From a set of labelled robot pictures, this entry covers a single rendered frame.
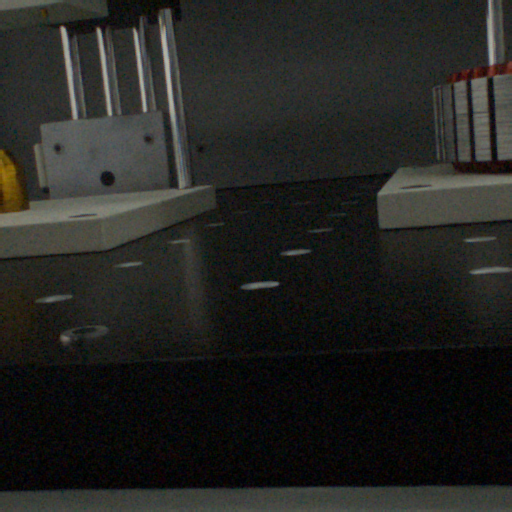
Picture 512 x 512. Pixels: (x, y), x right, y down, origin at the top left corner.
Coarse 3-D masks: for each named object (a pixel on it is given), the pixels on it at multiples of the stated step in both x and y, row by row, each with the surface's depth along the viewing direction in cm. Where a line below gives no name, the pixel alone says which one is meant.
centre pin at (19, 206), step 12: (0, 156) 37; (12, 156) 37; (0, 168) 36; (12, 168) 37; (0, 180) 36; (12, 180) 37; (24, 180) 37; (0, 192) 36; (12, 192) 37; (24, 192) 37; (0, 204) 36; (12, 204) 37; (24, 204) 37
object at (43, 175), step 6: (36, 144) 51; (42, 144) 51; (36, 150) 51; (42, 150) 51; (36, 156) 51; (42, 156) 51; (42, 162) 51; (42, 168) 51; (42, 174) 51; (42, 180) 51; (48, 180) 51; (42, 186) 51; (48, 186) 51; (48, 192) 51
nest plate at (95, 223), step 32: (160, 192) 41; (192, 192) 39; (0, 224) 30; (32, 224) 29; (64, 224) 29; (96, 224) 29; (128, 224) 31; (160, 224) 34; (0, 256) 30; (32, 256) 29
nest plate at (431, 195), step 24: (408, 168) 40; (432, 168) 37; (384, 192) 27; (408, 192) 26; (432, 192) 26; (456, 192) 26; (480, 192) 26; (504, 192) 26; (384, 216) 27; (408, 216) 27; (432, 216) 26; (456, 216) 26; (480, 216) 26; (504, 216) 26
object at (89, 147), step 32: (64, 128) 49; (96, 128) 49; (128, 128) 48; (160, 128) 48; (64, 160) 49; (96, 160) 49; (128, 160) 49; (160, 160) 48; (192, 160) 53; (64, 192) 50; (96, 192) 49; (128, 192) 49
